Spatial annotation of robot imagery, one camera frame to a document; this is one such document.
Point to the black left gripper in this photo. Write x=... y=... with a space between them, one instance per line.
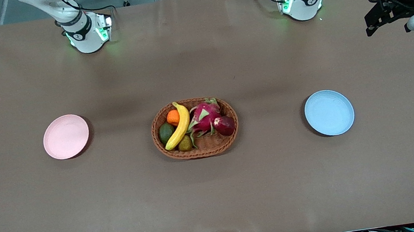
x=401 y=5

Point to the dark red apple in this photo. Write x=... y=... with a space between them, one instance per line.
x=224 y=125

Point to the yellow banana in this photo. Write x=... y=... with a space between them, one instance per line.
x=181 y=127

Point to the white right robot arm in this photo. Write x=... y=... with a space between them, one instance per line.
x=84 y=34

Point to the blue round plate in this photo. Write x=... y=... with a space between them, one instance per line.
x=329 y=113

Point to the pink round plate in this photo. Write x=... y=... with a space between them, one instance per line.
x=66 y=136

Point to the pink dragon fruit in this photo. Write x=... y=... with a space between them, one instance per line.
x=204 y=116

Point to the brown wicker basket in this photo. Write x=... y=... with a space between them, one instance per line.
x=211 y=144

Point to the green avocado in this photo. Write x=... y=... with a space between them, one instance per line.
x=166 y=134

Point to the orange fruit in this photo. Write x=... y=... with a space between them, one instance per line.
x=173 y=117

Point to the brown kiwi fruit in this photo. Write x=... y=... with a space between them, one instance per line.
x=185 y=144

